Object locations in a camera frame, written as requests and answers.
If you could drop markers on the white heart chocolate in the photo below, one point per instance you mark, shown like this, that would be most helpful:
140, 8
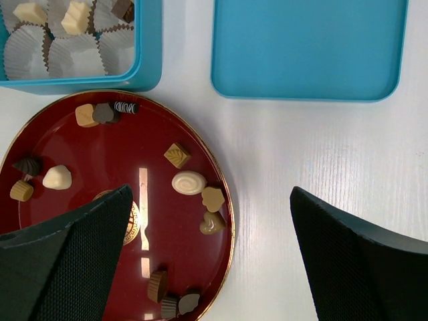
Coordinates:
57, 178

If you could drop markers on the white rectangular chocolate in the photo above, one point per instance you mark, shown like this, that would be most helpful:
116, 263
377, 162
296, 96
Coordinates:
76, 18

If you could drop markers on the tan fluted cup chocolate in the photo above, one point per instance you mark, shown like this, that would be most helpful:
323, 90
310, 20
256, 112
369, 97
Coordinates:
21, 191

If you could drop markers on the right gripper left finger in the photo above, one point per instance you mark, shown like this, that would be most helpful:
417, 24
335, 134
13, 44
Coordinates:
63, 268

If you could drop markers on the teal tin lid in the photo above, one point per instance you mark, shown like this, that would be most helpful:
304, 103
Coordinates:
331, 50

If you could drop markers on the teal square tin box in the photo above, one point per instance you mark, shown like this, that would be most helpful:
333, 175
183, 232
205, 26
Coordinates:
121, 48

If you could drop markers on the white oval chocolate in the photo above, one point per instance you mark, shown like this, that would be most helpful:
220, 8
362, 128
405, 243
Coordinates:
188, 182

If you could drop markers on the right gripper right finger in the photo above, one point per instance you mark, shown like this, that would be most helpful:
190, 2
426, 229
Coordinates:
358, 270

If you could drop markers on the red round lacquer plate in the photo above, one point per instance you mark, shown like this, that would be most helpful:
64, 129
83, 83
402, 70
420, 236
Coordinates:
108, 138

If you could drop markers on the tan heart chocolate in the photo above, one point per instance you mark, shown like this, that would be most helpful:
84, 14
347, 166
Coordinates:
212, 223

